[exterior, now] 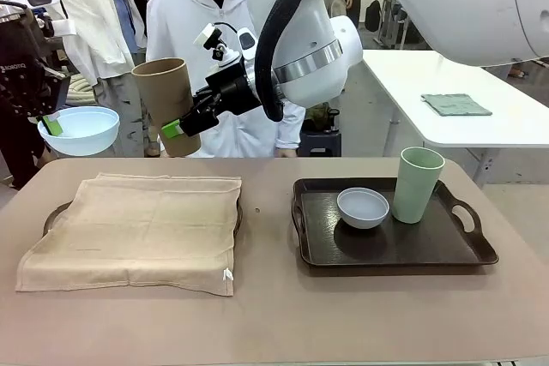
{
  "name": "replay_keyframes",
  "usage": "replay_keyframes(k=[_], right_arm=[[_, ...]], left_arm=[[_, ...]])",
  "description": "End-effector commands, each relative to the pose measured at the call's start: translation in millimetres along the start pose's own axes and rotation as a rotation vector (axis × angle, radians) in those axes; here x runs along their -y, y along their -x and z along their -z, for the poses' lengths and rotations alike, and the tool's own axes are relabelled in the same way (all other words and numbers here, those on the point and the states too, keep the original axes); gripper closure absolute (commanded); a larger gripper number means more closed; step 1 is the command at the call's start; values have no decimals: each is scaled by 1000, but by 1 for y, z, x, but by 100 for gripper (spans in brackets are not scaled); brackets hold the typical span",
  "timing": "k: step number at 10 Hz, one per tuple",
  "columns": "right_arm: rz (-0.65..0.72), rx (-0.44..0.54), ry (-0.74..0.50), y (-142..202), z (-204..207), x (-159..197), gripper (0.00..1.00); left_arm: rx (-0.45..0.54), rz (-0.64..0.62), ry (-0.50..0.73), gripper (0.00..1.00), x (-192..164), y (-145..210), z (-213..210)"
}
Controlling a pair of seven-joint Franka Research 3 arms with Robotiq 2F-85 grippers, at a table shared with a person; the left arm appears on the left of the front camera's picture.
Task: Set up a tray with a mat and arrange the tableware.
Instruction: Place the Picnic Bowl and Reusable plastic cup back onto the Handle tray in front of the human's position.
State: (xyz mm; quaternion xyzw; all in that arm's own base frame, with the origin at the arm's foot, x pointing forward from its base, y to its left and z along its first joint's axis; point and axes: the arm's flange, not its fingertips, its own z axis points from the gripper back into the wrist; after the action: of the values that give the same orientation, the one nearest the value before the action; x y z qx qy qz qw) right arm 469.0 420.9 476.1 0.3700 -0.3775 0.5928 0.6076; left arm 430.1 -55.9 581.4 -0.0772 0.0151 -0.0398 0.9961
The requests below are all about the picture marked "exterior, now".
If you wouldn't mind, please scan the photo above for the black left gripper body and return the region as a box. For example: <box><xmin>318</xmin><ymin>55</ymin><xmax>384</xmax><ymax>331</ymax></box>
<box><xmin>0</xmin><ymin>6</ymin><xmax>70</xmax><ymax>122</ymax></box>

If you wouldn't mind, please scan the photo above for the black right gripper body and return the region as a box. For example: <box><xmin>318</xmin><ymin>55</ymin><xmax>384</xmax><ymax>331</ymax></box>
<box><xmin>190</xmin><ymin>60</ymin><xmax>263</xmax><ymax>128</ymax></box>

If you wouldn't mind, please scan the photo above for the light blue bowl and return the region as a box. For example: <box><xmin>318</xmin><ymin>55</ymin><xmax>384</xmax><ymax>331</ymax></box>
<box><xmin>37</xmin><ymin>105</ymin><xmax>121</xmax><ymax>157</ymax></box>

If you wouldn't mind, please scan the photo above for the brown tall cup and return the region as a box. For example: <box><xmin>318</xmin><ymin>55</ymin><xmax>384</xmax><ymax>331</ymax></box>
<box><xmin>130</xmin><ymin>57</ymin><xmax>202</xmax><ymax>158</ymax></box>

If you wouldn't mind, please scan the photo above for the beige cloth mat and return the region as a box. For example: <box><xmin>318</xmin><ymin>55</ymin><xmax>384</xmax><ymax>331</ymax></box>
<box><xmin>15</xmin><ymin>171</ymin><xmax>244</xmax><ymax>297</ymax></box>

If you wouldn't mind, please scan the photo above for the white bowl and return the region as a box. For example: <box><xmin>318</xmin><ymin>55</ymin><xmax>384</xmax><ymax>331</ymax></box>
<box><xmin>336</xmin><ymin>187</ymin><xmax>390</xmax><ymax>231</ymax></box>

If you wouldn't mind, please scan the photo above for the pale green tall cup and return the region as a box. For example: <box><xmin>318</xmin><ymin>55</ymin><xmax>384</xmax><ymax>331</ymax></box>
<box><xmin>391</xmin><ymin>147</ymin><xmax>445</xmax><ymax>225</ymax></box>

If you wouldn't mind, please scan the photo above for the green cloth mat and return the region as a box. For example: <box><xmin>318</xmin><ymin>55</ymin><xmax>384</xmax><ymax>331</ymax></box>
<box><xmin>419</xmin><ymin>93</ymin><xmax>493</xmax><ymax>118</ymax></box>

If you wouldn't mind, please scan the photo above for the dark brown serving tray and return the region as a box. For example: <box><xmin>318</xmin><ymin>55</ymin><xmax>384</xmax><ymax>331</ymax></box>
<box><xmin>42</xmin><ymin>198</ymin><xmax>244</xmax><ymax>239</ymax></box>
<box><xmin>291</xmin><ymin>177</ymin><xmax>500</xmax><ymax>267</ymax></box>

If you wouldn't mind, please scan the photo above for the person in dark clothes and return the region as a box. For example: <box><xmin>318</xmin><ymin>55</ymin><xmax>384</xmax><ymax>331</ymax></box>
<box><xmin>0</xmin><ymin>112</ymin><xmax>52</xmax><ymax>189</ymax></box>

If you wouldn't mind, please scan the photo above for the person in white hoodie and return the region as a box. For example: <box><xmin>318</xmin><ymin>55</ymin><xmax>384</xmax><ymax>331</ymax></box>
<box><xmin>145</xmin><ymin>0</ymin><xmax>306</xmax><ymax>159</ymax></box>

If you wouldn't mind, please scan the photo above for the person in white overshirt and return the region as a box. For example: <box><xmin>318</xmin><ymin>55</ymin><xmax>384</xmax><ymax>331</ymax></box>
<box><xmin>32</xmin><ymin>0</ymin><xmax>149</xmax><ymax>157</ymax></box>

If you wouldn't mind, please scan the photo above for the olive cloth bundle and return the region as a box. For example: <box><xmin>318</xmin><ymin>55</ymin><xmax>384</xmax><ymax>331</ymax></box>
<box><xmin>305</xmin><ymin>103</ymin><xmax>342</xmax><ymax>132</ymax></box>

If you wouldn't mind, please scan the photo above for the black stool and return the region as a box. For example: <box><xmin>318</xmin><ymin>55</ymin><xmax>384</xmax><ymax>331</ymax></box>
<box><xmin>299</xmin><ymin>129</ymin><xmax>343</xmax><ymax>158</ymax></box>

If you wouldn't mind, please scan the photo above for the white side table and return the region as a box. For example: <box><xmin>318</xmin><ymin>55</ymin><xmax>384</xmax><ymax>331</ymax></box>
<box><xmin>362</xmin><ymin>49</ymin><xmax>549</xmax><ymax>149</ymax></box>

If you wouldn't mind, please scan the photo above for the coiled white hose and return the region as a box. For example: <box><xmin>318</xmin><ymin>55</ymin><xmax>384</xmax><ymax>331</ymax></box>
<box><xmin>63</xmin><ymin>71</ymin><xmax>96</xmax><ymax>106</ymax></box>

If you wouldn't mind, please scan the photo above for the black braided cable bundle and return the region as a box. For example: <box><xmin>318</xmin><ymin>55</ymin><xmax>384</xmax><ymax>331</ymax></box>
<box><xmin>253</xmin><ymin>0</ymin><xmax>365</xmax><ymax>123</ymax></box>

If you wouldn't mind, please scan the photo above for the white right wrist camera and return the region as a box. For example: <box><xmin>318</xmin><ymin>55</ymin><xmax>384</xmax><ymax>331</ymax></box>
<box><xmin>192</xmin><ymin>22</ymin><xmax>242</xmax><ymax>69</ymax></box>

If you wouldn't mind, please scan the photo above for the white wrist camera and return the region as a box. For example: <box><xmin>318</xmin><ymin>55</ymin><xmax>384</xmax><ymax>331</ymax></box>
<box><xmin>192</xmin><ymin>22</ymin><xmax>242</xmax><ymax>69</ymax></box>
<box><xmin>48</xmin><ymin>18</ymin><xmax>78</xmax><ymax>38</ymax></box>

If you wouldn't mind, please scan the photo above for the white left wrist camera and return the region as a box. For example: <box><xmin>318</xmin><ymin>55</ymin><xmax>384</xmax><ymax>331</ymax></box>
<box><xmin>48</xmin><ymin>18</ymin><xmax>78</xmax><ymax>38</ymax></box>

